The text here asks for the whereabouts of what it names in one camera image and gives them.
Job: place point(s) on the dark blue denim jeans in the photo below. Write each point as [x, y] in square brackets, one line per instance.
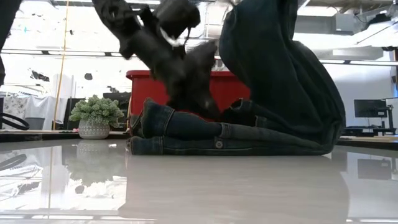
[280, 93]

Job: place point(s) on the green potted plant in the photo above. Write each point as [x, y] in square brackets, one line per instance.
[96, 112]

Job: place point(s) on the white cabinet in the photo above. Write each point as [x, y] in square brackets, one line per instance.
[66, 85]

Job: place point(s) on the grey trash bin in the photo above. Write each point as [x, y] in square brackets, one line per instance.
[35, 124]

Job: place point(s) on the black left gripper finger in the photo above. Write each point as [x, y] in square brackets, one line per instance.
[199, 81]

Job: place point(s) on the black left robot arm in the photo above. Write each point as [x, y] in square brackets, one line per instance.
[109, 15]

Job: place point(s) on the black cabinet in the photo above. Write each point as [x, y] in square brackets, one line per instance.
[70, 109]

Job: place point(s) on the white hanging cloth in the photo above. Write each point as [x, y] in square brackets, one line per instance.
[40, 107]

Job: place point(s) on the black computer monitor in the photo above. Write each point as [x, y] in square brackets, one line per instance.
[370, 108]

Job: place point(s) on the long ceiling light bar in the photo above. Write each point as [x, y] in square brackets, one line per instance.
[357, 62]

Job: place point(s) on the red plastic laundry bin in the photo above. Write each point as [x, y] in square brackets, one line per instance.
[143, 90]

